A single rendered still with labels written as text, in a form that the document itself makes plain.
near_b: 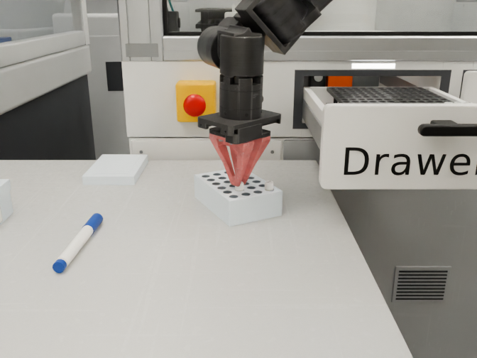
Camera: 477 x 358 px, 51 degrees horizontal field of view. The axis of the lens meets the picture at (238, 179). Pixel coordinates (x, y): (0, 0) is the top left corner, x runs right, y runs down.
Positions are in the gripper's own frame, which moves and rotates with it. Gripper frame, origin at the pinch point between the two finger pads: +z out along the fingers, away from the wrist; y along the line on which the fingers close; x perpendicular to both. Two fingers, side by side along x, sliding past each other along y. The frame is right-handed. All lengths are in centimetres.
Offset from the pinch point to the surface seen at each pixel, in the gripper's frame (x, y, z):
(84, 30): -122, -48, -10
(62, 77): -102, -28, 2
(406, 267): 8, -45, 30
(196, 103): -20.0, -10.3, -6.1
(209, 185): -4.1, 1.8, 1.7
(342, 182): 13.4, -5.4, -1.9
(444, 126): 23.4, -10.1, -10.5
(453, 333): 17, -54, 46
